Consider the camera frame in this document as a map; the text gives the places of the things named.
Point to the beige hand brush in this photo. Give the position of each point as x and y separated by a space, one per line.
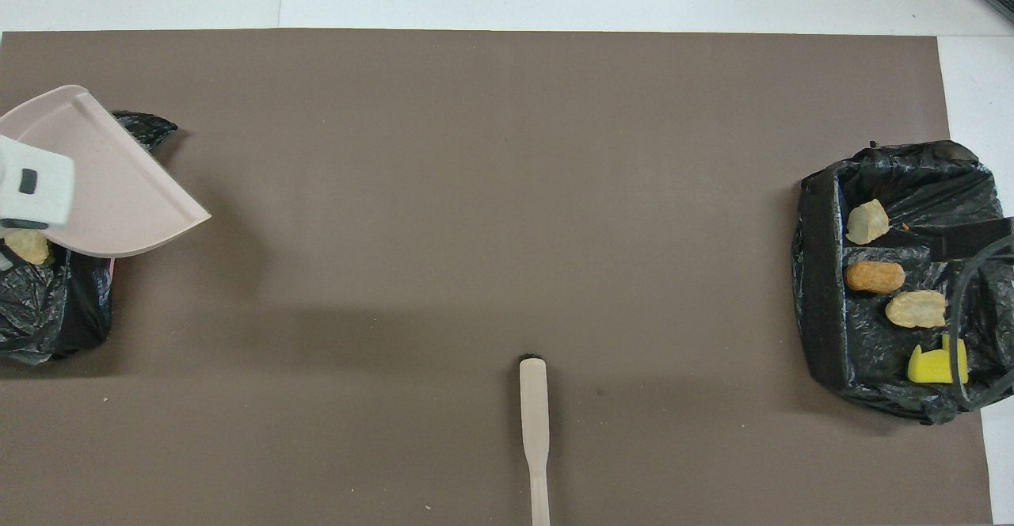
535 415

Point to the pale bread piece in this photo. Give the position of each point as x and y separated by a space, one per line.
867 221

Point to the brown fried nugget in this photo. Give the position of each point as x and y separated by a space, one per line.
874 276

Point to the beige plastic dustpan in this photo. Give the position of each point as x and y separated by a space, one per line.
119 193

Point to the orange crusted bread piece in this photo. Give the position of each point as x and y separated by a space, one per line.
916 309

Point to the notched yellow foam chunk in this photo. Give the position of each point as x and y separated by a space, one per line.
931 366

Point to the striped bread roll piece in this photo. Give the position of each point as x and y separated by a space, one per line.
28 246

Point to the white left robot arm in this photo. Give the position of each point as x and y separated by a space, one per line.
36 201

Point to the black bag lined bin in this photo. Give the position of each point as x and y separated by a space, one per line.
816 288

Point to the black bag over pink bin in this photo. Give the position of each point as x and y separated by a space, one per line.
47 312

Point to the brown table mat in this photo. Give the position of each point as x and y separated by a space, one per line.
507 193

